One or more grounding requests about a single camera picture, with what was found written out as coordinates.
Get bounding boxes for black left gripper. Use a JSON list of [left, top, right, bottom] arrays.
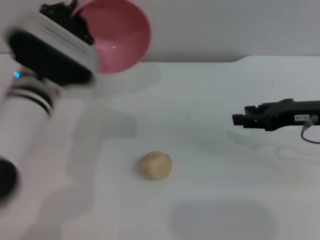
[[39, 0, 96, 47]]

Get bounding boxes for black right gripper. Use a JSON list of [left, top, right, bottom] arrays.
[[231, 98, 320, 132]]

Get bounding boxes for pink plastic bowl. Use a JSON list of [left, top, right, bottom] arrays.
[[71, 0, 152, 75]]

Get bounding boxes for beige egg yolk pastry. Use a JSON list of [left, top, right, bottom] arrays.
[[137, 150, 174, 182]]

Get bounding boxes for left wrist camera housing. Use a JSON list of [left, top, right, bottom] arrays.
[[4, 11, 98, 89]]

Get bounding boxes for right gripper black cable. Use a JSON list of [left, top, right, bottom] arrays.
[[300, 117, 320, 145]]

